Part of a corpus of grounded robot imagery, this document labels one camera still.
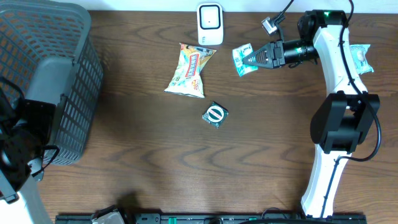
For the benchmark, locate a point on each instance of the white barcode scanner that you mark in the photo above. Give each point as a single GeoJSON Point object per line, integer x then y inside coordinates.
{"type": "Point", "coordinates": [210, 24]}

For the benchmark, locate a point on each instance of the teal tissue pack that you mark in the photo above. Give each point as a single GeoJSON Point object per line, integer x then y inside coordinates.
{"type": "Point", "coordinates": [238, 54]}

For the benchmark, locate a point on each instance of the dark grey plastic basket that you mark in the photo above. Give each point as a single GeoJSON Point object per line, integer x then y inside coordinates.
{"type": "Point", "coordinates": [47, 52]}

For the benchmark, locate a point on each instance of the teal wet wipe packet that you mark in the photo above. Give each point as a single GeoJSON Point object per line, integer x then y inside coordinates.
{"type": "Point", "coordinates": [358, 52]}

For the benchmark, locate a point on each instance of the yellow white snack bag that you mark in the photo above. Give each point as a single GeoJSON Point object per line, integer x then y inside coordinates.
{"type": "Point", "coordinates": [187, 79]}

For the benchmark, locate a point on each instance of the dark green ointment box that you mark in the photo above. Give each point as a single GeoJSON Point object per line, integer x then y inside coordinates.
{"type": "Point", "coordinates": [215, 115]}

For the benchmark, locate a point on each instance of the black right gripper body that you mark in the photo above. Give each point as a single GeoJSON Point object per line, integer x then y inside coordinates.
{"type": "Point", "coordinates": [278, 53]}

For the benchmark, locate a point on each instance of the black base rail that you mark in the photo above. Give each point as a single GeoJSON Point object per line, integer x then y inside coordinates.
{"type": "Point", "coordinates": [156, 218]}

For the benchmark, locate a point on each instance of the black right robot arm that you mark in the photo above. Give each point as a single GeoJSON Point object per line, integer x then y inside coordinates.
{"type": "Point", "coordinates": [343, 120]}

